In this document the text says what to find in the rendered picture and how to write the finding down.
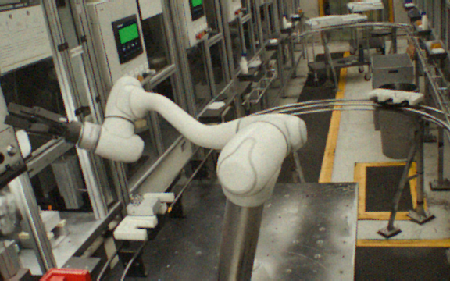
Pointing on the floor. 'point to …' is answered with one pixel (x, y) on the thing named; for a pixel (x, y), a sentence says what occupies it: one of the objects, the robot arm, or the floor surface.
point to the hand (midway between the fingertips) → (15, 115)
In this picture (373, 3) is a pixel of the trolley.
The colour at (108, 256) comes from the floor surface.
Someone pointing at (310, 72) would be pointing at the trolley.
